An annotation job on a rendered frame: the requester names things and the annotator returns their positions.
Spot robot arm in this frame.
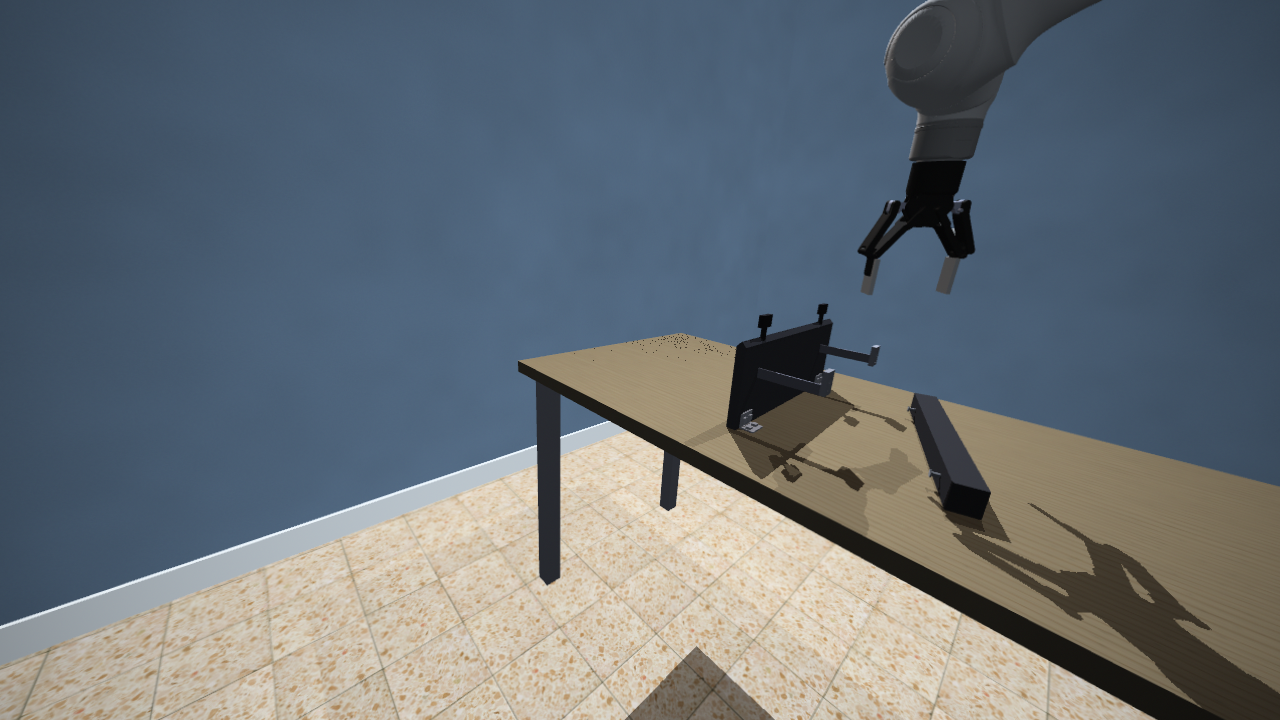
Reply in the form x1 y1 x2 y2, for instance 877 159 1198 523
884 0 1102 161

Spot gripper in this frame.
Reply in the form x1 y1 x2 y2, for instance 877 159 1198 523
858 161 975 295

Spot dark grey long rectangular bar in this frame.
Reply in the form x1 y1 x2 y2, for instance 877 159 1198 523
908 393 991 520

